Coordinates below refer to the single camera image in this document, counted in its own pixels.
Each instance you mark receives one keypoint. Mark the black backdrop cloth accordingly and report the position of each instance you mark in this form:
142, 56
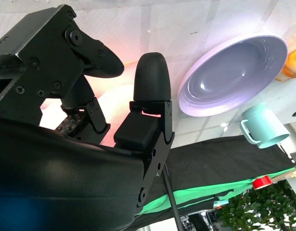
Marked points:
222, 163

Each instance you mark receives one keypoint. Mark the mint green mug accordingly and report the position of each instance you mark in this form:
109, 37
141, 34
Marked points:
263, 125

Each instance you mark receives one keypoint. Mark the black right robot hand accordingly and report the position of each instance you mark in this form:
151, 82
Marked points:
54, 173

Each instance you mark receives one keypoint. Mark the green cloth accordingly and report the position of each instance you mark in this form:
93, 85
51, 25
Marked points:
198, 190

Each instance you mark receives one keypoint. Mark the green leafy plant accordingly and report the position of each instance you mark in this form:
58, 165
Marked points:
258, 209

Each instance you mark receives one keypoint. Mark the orange white pumpkin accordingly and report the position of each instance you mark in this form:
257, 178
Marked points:
294, 65

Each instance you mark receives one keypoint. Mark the lavender plate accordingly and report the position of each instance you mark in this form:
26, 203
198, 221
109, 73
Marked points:
234, 72

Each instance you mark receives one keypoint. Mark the red tape roll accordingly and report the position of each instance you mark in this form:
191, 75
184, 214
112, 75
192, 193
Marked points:
262, 182

